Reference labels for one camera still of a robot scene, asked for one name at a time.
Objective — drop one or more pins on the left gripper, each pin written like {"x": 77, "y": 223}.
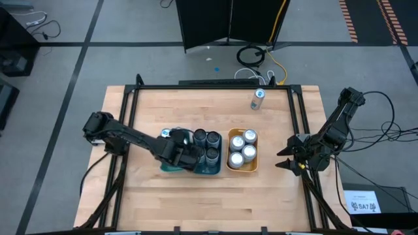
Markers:
{"x": 173, "y": 153}

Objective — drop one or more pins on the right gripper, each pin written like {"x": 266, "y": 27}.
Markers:
{"x": 303, "y": 151}

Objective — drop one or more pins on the teal green plastic bin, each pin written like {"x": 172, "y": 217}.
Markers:
{"x": 166, "y": 168}

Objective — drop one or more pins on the Spindrift lemon sparkling water can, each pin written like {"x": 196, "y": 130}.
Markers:
{"x": 237, "y": 142}
{"x": 235, "y": 160}
{"x": 249, "y": 151}
{"x": 250, "y": 135}

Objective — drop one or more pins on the yellow plastic bin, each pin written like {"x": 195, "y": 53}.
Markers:
{"x": 249, "y": 167}

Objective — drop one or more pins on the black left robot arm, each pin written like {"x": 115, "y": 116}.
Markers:
{"x": 130, "y": 135}

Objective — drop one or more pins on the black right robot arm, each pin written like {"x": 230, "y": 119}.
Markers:
{"x": 339, "y": 120}

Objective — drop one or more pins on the dark blue plastic bin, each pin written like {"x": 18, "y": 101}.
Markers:
{"x": 209, "y": 169}

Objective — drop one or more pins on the white SA7 sign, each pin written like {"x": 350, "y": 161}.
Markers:
{"x": 362, "y": 197}

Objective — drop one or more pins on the black cabinet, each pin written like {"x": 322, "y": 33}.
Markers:
{"x": 395, "y": 209}

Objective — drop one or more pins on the black folding room divider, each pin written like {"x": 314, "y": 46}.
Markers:
{"x": 209, "y": 23}

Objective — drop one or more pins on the black orange-striped floor mat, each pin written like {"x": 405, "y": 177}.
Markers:
{"x": 369, "y": 19}

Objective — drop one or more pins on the black case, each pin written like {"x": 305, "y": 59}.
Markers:
{"x": 6, "y": 104}

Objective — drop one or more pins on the black desk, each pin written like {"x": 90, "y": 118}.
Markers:
{"x": 13, "y": 36}

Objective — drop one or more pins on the black metal table frame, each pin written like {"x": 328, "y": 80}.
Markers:
{"x": 212, "y": 87}

